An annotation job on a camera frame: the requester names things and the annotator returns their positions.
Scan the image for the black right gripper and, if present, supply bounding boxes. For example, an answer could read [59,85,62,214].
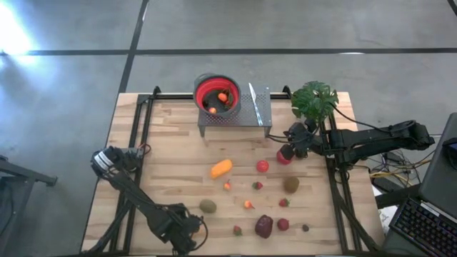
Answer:
[281,121,318,161]

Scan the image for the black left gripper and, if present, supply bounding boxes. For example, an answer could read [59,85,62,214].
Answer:
[162,213,201,256]

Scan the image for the large red apple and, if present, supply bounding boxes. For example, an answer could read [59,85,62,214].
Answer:
[276,148,296,166]

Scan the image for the brown kiwi fruit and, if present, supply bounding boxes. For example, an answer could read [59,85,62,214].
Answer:
[199,198,218,214]
[283,176,301,194]

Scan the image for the yellow orange mango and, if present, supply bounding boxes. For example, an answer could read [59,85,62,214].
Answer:
[209,158,233,180]

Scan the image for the dark red bell pepper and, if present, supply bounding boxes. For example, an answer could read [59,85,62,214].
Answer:
[254,214,274,239]

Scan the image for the red collapsible colander bowl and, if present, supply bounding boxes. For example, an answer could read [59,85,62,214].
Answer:
[193,73,243,119]

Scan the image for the green plant in white pot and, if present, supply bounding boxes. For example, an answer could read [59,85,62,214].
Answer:
[291,80,339,124]

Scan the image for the silver kitchen knife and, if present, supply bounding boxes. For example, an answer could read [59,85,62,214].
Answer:
[248,82,264,127]

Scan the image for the white paper sheet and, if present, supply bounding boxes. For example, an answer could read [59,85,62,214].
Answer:
[378,205,399,233]

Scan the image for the dark grey desk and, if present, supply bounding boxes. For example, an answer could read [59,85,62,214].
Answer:
[418,112,457,215]

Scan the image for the black backlit keyboard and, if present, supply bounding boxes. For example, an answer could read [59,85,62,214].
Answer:
[388,197,457,257]

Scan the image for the black rounded device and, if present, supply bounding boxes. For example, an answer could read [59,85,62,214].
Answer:
[442,137,457,161]

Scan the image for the grey metal cart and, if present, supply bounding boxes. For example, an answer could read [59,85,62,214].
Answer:
[0,153,59,257]

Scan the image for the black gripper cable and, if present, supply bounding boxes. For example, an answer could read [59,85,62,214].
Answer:
[266,132,291,144]

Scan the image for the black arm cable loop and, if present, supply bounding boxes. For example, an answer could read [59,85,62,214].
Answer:
[185,213,210,251]

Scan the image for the black wire rack stand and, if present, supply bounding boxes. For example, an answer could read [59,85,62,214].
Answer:
[197,85,273,138]

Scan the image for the yellow cable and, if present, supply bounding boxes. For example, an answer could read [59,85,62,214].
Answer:
[369,158,435,179]

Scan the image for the black aluminium table frame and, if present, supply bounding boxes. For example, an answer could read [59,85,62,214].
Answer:
[80,85,383,256]

